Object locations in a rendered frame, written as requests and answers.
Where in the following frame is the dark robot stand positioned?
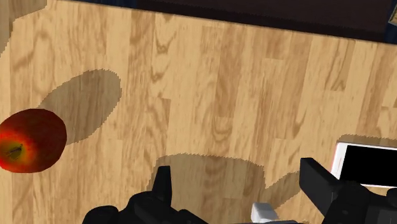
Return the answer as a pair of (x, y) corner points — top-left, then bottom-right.
(136, 0), (392, 42)

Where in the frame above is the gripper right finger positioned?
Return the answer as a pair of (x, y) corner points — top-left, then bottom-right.
(299, 157), (397, 224)

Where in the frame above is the red apple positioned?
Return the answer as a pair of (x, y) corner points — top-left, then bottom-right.
(0, 108), (67, 174)

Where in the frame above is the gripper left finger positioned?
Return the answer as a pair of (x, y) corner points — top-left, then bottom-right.
(81, 165), (209, 224)

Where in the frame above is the white phone with black screen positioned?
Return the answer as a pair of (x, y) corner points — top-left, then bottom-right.
(330, 141), (397, 189)

